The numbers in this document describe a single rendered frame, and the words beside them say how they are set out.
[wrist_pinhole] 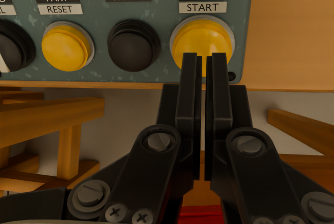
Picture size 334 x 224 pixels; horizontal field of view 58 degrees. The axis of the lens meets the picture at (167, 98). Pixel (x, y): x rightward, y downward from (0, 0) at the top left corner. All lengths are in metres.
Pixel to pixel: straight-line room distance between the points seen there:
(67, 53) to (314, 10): 0.14
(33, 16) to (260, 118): 0.99
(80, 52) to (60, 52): 0.01
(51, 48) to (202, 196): 0.20
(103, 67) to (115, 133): 0.97
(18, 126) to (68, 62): 0.51
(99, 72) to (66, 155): 0.79
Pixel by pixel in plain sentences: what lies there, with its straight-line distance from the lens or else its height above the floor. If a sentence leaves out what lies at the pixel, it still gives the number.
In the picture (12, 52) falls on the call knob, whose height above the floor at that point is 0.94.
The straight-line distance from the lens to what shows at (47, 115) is 0.76.
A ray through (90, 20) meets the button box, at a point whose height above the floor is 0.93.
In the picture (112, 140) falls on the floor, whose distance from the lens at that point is 1.15.
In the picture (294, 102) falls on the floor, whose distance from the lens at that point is 1.13.
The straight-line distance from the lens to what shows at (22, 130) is 0.68.
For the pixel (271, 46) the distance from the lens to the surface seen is 0.19.
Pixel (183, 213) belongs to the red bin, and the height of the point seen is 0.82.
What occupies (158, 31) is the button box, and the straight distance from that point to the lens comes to 0.15.
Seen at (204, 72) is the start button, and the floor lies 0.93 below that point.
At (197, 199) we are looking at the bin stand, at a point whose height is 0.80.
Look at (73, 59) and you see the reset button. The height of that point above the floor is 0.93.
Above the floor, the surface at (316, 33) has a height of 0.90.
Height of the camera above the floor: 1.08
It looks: 83 degrees down
